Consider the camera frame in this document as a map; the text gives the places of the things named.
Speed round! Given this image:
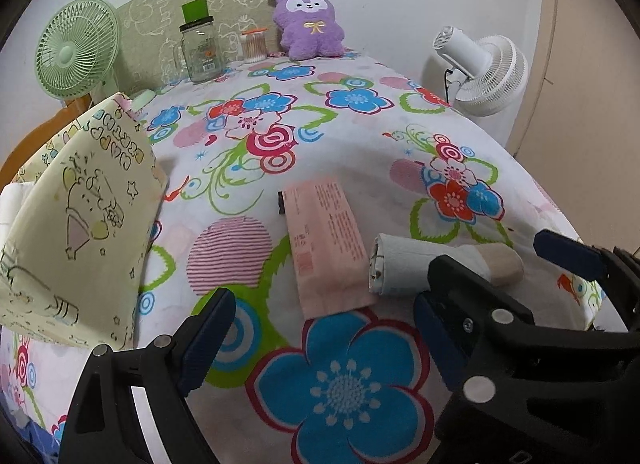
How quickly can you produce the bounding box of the yellow cartoon print cloth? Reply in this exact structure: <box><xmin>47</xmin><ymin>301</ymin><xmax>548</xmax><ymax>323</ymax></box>
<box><xmin>0</xmin><ymin>93</ymin><xmax>168</xmax><ymax>349</ymax></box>

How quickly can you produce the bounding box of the white and beige roll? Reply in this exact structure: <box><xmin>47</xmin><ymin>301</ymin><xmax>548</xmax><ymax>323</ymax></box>
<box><xmin>367</xmin><ymin>233</ymin><xmax>525</xmax><ymax>297</ymax></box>

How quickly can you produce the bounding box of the green desk fan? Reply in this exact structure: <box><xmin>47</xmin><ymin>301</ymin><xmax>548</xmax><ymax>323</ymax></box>
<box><xmin>34</xmin><ymin>0</ymin><xmax>156</xmax><ymax>112</ymax></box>

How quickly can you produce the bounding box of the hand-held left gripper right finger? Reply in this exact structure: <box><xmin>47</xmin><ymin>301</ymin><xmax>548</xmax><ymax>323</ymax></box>
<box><xmin>413</xmin><ymin>254</ymin><xmax>640</xmax><ymax>464</ymax></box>

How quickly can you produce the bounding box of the pink packet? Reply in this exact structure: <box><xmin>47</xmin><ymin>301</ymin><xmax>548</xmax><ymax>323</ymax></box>
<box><xmin>282</xmin><ymin>177</ymin><xmax>379</xmax><ymax>320</ymax></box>

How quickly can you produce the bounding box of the cotton swab container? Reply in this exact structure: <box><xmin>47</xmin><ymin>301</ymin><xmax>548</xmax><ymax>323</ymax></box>
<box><xmin>241</xmin><ymin>27</ymin><xmax>268</xmax><ymax>64</ymax></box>

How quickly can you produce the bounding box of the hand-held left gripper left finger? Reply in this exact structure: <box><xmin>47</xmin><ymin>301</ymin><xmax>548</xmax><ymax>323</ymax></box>
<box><xmin>59</xmin><ymin>288</ymin><xmax>237</xmax><ymax>464</ymax></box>

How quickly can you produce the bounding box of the white standing fan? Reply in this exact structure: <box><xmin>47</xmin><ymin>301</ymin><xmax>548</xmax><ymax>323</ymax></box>
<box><xmin>432</xmin><ymin>25</ymin><xmax>529</xmax><ymax>117</ymax></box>

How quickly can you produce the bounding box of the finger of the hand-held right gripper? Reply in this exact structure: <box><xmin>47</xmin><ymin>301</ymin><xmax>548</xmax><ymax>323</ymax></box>
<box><xmin>534</xmin><ymin>229</ymin><xmax>640</xmax><ymax>317</ymax></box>

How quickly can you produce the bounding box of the floral tablecloth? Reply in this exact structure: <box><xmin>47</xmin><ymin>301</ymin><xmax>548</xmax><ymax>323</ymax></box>
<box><xmin>0</xmin><ymin>47</ymin><xmax>608</xmax><ymax>464</ymax></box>

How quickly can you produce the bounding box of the glass jar with green lid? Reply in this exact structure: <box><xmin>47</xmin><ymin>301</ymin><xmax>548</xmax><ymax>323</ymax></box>
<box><xmin>172</xmin><ymin>0</ymin><xmax>223</xmax><ymax>85</ymax></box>

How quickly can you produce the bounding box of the white cloth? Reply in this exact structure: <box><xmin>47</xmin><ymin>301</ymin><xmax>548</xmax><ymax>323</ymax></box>
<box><xmin>0</xmin><ymin>183</ymin><xmax>31</xmax><ymax>245</ymax></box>

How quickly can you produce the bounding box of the purple plush toy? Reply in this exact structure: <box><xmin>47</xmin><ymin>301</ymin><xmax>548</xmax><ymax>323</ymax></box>
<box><xmin>267</xmin><ymin>0</ymin><xmax>346</xmax><ymax>61</ymax></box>

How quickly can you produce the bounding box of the green patterned board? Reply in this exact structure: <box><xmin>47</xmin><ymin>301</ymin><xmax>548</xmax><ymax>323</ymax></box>
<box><xmin>116</xmin><ymin>0</ymin><xmax>276</xmax><ymax>95</ymax></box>

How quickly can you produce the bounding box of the beige door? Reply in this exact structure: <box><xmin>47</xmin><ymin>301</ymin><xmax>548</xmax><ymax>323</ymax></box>
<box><xmin>500</xmin><ymin>0</ymin><xmax>640</xmax><ymax>265</ymax></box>

